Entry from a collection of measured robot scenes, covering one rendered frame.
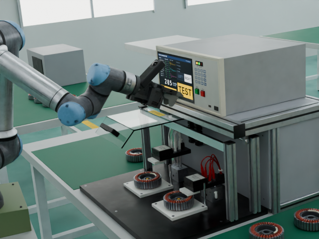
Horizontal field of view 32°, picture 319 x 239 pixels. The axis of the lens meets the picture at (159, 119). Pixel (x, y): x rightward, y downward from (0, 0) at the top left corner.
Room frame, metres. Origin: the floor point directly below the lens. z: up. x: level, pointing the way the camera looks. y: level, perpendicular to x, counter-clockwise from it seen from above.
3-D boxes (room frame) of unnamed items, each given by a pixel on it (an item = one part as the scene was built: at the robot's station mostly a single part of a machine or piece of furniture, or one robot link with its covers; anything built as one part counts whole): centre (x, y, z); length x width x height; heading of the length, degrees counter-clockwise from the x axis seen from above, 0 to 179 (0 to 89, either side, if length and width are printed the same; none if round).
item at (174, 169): (2.15, -0.06, 0.80); 0.07 x 0.05 x 0.06; 28
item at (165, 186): (2.08, 0.07, 0.78); 0.15 x 0.15 x 0.01; 28
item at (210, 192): (1.94, -0.18, 0.80); 0.07 x 0.05 x 0.06; 28
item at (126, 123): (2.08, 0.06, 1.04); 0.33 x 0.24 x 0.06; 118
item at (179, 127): (2.02, -0.08, 1.03); 0.62 x 0.01 x 0.03; 28
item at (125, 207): (1.98, 0.00, 0.76); 0.64 x 0.47 x 0.02; 28
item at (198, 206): (1.87, -0.05, 0.78); 0.15 x 0.15 x 0.01; 28
